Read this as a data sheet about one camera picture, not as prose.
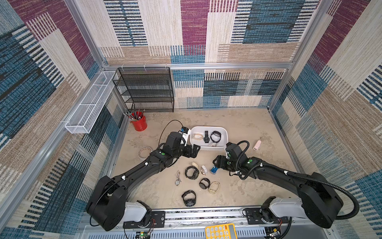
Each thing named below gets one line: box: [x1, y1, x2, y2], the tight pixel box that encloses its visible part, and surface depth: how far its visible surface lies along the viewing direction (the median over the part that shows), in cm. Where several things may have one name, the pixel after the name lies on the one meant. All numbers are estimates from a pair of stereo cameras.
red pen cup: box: [131, 111, 148, 132], surface depth 107 cm
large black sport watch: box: [185, 165, 200, 180], surface depth 87 cm
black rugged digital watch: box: [209, 130, 222, 143], surface depth 104 cm
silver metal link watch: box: [175, 169, 182, 186], surface depth 87 cm
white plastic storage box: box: [189, 125, 229, 151], surface depth 104 cm
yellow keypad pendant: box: [204, 223, 238, 239], surface depth 70 cm
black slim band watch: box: [198, 177, 211, 190], surface depth 85 cm
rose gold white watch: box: [200, 164, 208, 176], surface depth 87 cm
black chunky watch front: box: [181, 189, 197, 207], surface depth 78 cm
